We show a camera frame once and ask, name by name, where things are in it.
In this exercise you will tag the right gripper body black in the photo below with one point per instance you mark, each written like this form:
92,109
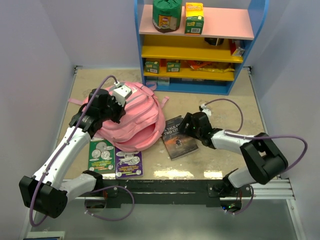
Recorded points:
190,130

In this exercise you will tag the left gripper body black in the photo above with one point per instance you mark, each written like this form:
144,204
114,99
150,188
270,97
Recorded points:
113,111

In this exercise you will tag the pink student backpack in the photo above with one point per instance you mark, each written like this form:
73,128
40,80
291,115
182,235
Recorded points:
141,126

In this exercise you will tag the Tale of Two Cities book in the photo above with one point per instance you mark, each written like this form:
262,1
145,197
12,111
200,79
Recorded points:
177,144

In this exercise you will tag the green coin book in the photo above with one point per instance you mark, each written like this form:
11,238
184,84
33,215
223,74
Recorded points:
101,156

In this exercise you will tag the purple coin book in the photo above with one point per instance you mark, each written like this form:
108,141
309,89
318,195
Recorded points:
128,164

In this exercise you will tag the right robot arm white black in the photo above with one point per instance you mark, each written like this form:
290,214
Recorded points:
262,157

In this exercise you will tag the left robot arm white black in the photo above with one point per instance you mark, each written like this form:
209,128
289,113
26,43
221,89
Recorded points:
82,127

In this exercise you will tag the teal tissue pack stack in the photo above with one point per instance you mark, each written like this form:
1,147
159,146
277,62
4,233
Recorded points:
161,81

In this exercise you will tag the green box left lower shelf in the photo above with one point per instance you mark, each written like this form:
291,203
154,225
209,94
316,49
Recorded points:
152,66

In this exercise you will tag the orange snack packet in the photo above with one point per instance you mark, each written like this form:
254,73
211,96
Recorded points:
196,64

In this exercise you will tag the blue kids shelf unit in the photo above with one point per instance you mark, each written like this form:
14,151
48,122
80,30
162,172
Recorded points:
227,23

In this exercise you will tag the green box right lower shelf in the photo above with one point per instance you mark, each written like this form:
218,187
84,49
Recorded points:
173,66

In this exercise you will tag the yellow snack packet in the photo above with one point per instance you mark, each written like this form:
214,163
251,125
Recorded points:
212,69

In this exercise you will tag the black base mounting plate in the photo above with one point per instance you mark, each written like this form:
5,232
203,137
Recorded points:
166,192

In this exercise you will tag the red white box on shelf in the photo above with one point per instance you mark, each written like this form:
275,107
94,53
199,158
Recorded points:
237,47

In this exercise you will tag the black object middle shelf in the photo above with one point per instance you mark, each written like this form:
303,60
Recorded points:
214,41

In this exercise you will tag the yellow green box top shelf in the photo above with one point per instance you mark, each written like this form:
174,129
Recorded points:
194,18

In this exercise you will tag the green cylindrical package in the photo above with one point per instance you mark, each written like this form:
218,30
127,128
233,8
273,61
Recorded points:
166,15

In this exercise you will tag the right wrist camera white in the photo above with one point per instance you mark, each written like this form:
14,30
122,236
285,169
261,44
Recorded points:
204,109

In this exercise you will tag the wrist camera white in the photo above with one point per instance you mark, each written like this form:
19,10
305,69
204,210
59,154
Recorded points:
121,92
204,109

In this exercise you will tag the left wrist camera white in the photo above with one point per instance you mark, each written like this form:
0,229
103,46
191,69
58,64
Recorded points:
121,92

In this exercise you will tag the aluminium frame rail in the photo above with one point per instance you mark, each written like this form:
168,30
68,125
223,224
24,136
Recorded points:
275,188

